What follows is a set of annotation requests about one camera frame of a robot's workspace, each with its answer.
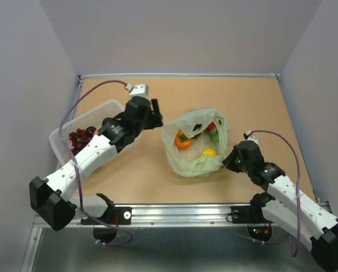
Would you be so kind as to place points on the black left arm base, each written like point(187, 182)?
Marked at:
point(101, 207)

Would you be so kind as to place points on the translucent green plastic bag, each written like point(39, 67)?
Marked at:
point(193, 123)

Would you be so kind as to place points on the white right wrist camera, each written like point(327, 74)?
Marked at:
point(249, 136)

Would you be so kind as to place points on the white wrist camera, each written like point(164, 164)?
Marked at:
point(139, 90)
point(249, 136)

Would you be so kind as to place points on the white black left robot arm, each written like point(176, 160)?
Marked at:
point(50, 197)

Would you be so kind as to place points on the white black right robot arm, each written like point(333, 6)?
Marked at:
point(286, 206)

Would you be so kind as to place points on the yellow lemon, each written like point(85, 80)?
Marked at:
point(209, 152)

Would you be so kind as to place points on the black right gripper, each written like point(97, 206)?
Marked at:
point(228, 161)

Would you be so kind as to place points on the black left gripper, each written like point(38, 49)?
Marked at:
point(157, 120)

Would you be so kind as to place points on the dark plum near grapes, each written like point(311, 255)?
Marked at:
point(90, 131)

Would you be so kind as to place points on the red grape bunch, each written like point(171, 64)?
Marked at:
point(79, 139)

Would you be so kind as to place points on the white plastic basket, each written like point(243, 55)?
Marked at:
point(93, 117)

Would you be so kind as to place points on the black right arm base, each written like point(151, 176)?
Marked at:
point(252, 213)

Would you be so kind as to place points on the red strawberry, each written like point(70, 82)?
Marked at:
point(213, 132)

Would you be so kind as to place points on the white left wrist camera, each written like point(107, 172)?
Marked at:
point(139, 90)

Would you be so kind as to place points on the front aluminium mounting rail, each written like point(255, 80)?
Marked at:
point(180, 214)

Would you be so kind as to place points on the orange persimmon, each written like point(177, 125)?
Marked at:
point(181, 141)

